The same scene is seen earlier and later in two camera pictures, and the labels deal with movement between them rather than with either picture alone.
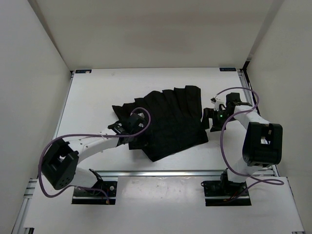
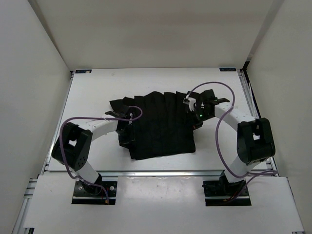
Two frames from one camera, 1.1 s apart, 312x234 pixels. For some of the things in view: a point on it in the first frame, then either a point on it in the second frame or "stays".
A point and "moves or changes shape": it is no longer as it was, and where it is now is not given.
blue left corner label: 84,70 stays
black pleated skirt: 176,122 moves or changes shape
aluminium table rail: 128,173 stays
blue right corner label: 227,69 stays
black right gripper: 208,113 to 193,123
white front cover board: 165,203 stays
